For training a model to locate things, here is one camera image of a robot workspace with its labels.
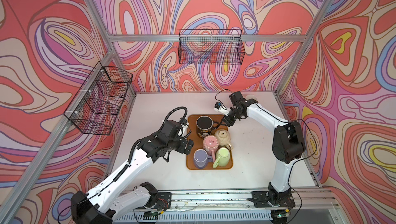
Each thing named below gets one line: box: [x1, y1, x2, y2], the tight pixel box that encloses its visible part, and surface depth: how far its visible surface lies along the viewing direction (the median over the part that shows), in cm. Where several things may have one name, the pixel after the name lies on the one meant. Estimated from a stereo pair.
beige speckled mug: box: [214, 129, 234, 151], surface depth 88 cm
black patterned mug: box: [195, 115, 220, 139], surface depth 91 cm
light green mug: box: [212, 147, 231, 169], surface depth 81 cm
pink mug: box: [203, 134, 220, 163], surface depth 82 cm
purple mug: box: [193, 148, 213, 170], surface depth 82 cm
